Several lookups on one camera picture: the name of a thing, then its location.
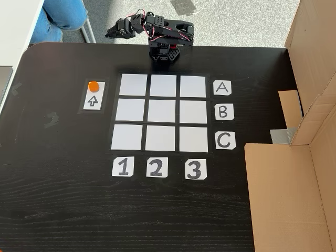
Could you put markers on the white desk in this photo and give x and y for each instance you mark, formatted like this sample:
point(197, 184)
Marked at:
point(15, 21)

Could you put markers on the paper label letter B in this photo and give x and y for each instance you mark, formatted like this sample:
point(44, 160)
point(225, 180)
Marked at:
point(224, 112)

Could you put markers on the clear tape scraps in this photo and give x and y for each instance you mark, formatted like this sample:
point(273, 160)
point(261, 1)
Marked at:
point(16, 88)

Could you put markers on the paper label number 3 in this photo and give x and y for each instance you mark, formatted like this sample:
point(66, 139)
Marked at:
point(195, 169)

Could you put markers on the brown cardboard screen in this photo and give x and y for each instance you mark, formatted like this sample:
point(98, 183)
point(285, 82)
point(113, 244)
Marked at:
point(283, 197)

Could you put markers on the paper label number 1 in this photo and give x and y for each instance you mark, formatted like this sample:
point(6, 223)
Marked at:
point(123, 166)

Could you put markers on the person's leg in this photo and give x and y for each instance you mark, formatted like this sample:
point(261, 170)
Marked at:
point(57, 15)

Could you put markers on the red and black clamp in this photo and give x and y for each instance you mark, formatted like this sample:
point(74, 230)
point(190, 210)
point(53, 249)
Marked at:
point(172, 47)

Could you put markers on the white arrow paper sheet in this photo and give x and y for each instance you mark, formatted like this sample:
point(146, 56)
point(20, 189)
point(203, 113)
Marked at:
point(92, 101)

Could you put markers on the white nine-square paper grid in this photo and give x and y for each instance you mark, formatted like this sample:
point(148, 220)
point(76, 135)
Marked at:
point(160, 113)

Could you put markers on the paper label letter C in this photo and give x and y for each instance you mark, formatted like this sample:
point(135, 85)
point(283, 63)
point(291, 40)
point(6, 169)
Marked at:
point(225, 140)

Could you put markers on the paper label number 2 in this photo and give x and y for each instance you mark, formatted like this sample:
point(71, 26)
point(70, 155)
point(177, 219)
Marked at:
point(157, 167)

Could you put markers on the paper label letter A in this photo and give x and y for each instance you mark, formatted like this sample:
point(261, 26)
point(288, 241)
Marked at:
point(222, 88)

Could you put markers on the round orange token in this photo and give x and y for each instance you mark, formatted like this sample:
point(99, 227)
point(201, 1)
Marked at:
point(93, 86)

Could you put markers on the grey floor tape patch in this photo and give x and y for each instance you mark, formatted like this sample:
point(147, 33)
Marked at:
point(183, 6)

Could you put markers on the grey flat panel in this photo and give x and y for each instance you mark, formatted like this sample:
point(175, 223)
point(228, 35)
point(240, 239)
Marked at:
point(5, 84)

